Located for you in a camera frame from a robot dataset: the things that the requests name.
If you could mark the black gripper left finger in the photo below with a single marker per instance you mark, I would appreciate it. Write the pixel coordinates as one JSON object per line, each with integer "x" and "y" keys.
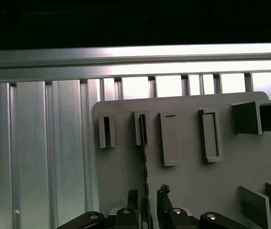
{"x": 131, "y": 214}

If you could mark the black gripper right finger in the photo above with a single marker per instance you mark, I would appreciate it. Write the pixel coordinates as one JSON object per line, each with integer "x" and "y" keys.
{"x": 165, "y": 210}

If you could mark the blue RAM stick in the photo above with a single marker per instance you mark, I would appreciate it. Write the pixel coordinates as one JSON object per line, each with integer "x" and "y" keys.
{"x": 145, "y": 167}

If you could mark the grey parts rack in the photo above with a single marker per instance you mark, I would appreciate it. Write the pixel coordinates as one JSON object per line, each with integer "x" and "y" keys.
{"x": 192, "y": 179}

